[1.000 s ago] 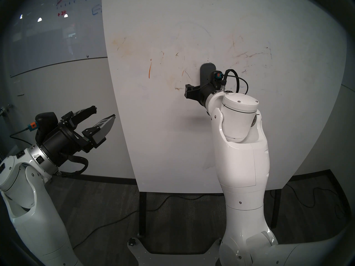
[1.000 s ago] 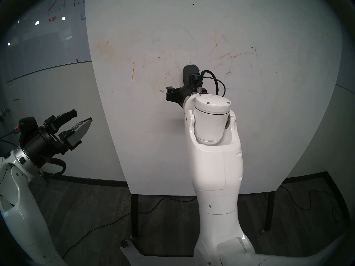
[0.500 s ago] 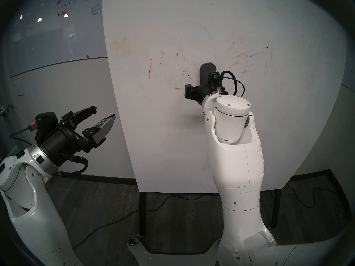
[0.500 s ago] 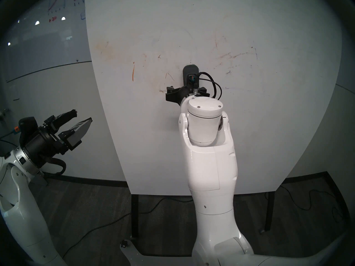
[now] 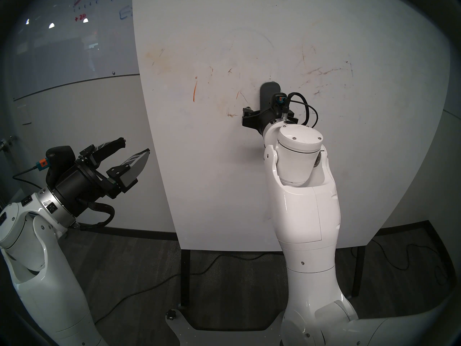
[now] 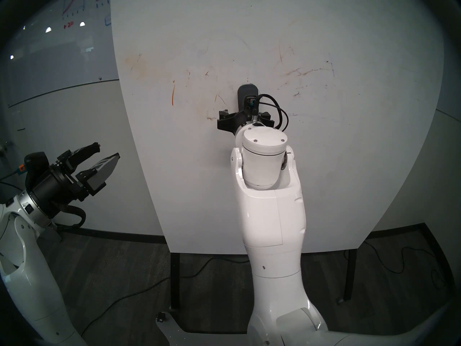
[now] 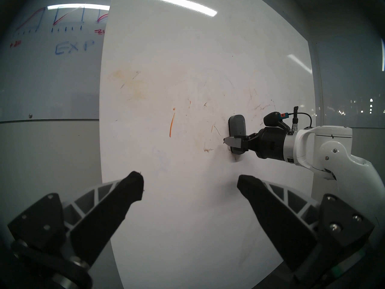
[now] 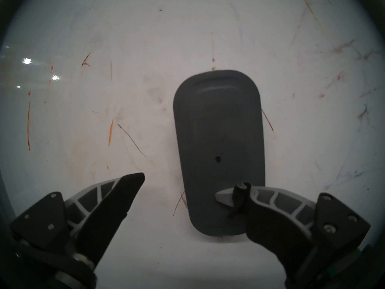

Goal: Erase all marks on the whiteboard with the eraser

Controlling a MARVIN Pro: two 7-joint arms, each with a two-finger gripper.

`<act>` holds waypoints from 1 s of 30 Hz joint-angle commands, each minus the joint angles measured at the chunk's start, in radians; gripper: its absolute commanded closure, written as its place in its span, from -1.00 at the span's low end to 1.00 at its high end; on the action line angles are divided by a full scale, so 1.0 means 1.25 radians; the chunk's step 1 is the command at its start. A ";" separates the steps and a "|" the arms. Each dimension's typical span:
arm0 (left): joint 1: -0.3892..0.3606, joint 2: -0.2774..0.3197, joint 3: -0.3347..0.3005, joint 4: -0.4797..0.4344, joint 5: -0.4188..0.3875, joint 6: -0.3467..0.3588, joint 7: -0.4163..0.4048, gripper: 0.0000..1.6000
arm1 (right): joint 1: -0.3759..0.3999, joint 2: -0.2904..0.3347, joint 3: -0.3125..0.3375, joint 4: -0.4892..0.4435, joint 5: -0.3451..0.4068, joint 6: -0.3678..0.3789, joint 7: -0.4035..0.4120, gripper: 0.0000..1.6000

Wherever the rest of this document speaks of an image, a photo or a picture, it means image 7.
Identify wall-mounted glass board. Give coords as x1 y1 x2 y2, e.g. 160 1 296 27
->
0 2 110 123
315 42 385 129

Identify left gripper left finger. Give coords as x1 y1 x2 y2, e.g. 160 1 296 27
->
8 171 144 269

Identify dark grey whiteboard eraser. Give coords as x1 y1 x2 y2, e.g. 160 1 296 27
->
228 115 248 155

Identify white freestanding whiteboard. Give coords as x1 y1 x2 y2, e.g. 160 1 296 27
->
99 0 316 289

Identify thin black right camera cable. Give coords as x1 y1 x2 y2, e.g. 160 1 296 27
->
290 106 313 132

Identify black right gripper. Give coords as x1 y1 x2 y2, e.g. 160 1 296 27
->
223 126 288 161

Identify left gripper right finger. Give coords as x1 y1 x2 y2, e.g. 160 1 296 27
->
237 174 375 284

